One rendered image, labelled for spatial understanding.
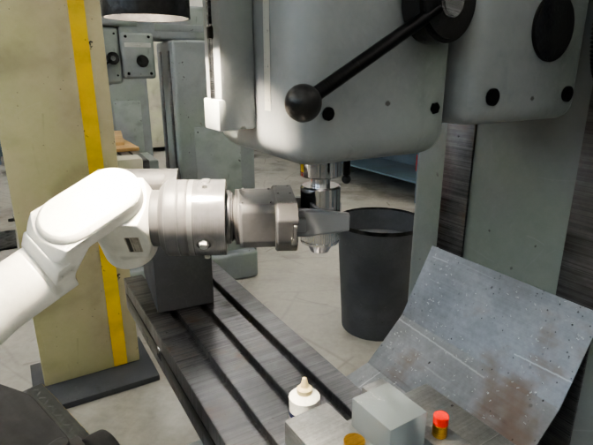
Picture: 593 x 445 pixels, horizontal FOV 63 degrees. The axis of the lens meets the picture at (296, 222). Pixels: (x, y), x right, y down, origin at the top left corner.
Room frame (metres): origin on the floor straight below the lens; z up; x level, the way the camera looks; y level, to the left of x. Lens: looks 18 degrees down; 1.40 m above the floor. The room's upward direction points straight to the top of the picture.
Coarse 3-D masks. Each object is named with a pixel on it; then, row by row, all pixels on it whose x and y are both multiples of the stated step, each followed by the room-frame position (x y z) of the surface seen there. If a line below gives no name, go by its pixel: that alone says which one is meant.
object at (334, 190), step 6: (300, 186) 0.55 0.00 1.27; (306, 186) 0.54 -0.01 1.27; (312, 186) 0.54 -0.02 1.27; (318, 186) 0.54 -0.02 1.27; (324, 186) 0.54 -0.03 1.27; (330, 186) 0.54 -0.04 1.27; (336, 186) 0.54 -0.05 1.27; (300, 192) 0.55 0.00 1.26; (306, 192) 0.54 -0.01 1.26; (312, 192) 0.53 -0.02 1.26; (318, 192) 0.53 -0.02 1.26; (324, 192) 0.53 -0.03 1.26; (330, 192) 0.53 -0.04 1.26; (336, 192) 0.54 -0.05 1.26
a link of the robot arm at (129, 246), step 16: (144, 176) 0.56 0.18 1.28; (160, 176) 0.56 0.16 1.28; (176, 176) 0.57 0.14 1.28; (144, 192) 0.52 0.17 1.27; (160, 192) 0.52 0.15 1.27; (176, 192) 0.51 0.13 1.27; (144, 208) 0.51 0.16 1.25; (160, 208) 0.50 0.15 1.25; (176, 208) 0.50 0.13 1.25; (128, 224) 0.49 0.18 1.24; (144, 224) 0.50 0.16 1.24; (160, 224) 0.50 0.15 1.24; (176, 224) 0.50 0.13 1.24; (112, 240) 0.50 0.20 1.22; (128, 240) 0.51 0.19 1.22; (144, 240) 0.51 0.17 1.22; (160, 240) 0.50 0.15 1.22; (176, 240) 0.50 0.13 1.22; (112, 256) 0.53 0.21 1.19; (128, 256) 0.53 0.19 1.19; (144, 256) 0.53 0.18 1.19
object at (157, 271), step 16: (160, 256) 0.91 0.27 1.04; (176, 256) 0.92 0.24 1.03; (192, 256) 0.94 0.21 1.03; (144, 272) 1.09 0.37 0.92; (160, 272) 0.91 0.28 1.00; (176, 272) 0.92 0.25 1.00; (192, 272) 0.93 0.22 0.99; (208, 272) 0.95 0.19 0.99; (160, 288) 0.91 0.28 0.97; (176, 288) 0.92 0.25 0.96; (192, 288) 0.93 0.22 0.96; (208, 288) 0.95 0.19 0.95; (160, 304) 0.91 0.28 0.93; (176, 304) 0.92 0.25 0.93; (192, 304) 0.93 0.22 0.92
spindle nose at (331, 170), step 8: (304, 168) 0.54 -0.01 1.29; (312, 168) 0.53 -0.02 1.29; (320, 168) 0.53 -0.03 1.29; (328, 168) 0.53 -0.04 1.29; (336, 168) 0.54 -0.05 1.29; (304, 176) 0.54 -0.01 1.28; (312, 176) 0.53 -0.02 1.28; (320, 176) 0.53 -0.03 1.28; (328, 176) 0.53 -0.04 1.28; (336, 176) 0.54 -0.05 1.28
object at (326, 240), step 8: (304, 200) 0.54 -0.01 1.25; (312, 200) 0.53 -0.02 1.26; (320, 200) 0.53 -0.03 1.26; (328, 200) 0.53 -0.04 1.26; (336, 200) 0.54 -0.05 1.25; (320, 208) 0.53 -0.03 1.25; (328, 208) 0.53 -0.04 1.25; (336, 208) 0.54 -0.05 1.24; (336, 232) 0.54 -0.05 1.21; (304, 240) 0.54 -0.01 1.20; (312, 240) 0.53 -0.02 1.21; (320, 240) 0.53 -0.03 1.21; (328, 240) 0.53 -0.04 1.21; (336, 240) 0.54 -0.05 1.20
